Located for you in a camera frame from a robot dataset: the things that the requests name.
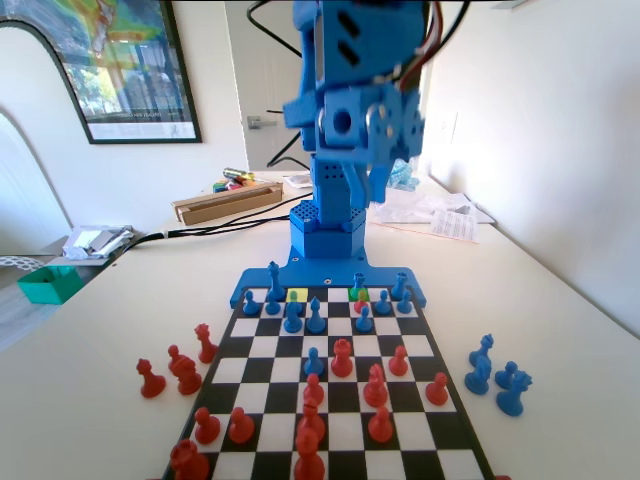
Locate blue chess king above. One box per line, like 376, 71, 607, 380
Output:
266, 260, 282, 304

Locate blue chess bishop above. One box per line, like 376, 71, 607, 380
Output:
468, 333, 497, 369
305, 296, 325, 335

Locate blue chess knight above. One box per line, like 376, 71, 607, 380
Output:
463, 355, 491, 396
282, 301, 303, 335

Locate red chess rook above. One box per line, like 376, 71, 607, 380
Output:
169, 439, 211, 480
329, 339, 356, 379

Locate red chess queen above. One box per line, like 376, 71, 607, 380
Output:
193, 323, 220, 364

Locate blue chess queen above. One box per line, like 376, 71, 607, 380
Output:
495, 370, 534, 418

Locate blue patterned bag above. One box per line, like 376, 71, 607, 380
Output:
387, 158, 422, 194

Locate clear plastic bag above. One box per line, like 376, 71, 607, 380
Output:
374, 189, 494, 226

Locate printed paper sheet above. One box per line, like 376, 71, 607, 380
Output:
428, 208, 481, 245

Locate colourful marker set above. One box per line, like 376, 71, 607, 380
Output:
212, 179, 259, 194

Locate long cardboard box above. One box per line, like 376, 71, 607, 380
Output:
171, 180, 285, 226

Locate black and white chessboard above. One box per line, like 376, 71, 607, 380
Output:
159, 284, 496, 480

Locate black framed poster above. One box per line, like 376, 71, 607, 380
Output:
59, 0, 204, 146

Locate crumpled paper pile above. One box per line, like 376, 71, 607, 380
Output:
62, 224, 136, 261

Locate green plastic bin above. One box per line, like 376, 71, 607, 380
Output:
16, 264, 84, 306

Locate polka dot cloth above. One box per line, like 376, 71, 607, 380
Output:
0, 254, 51, 274

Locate blue base plate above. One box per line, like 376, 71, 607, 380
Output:
228, 257, 429, 309

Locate thin black cable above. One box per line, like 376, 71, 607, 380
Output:
246, 0, 314, 170

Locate red white servo wires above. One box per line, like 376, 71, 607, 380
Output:
394, 0, 474, 89

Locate black cable with white tape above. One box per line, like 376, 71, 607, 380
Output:
113, 213, 296, 254

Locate white arched frame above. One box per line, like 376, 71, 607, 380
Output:
0, 18, 76, 261

